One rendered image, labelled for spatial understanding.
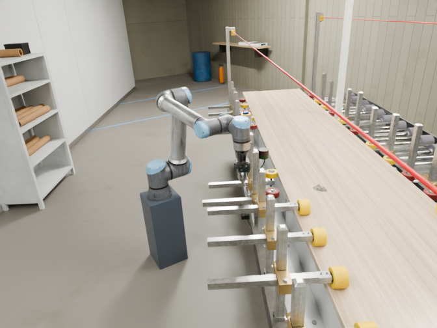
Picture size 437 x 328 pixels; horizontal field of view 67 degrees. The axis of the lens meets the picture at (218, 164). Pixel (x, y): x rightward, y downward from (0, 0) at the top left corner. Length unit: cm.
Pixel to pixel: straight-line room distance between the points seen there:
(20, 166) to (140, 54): 789
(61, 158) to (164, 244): 250
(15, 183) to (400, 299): 366
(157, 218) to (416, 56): 454
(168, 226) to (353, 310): 166
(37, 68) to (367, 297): 411
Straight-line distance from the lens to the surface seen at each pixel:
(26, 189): 411
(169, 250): 279
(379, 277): 151
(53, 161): 490
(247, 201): 198
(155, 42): 1148
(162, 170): 249
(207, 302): 256
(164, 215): 259
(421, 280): 156
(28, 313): 292
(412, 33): 589
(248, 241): 151
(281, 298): 145
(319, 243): 155
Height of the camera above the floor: 188
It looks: 25 degrees down
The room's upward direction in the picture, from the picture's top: 3 degrees counter-clockwise
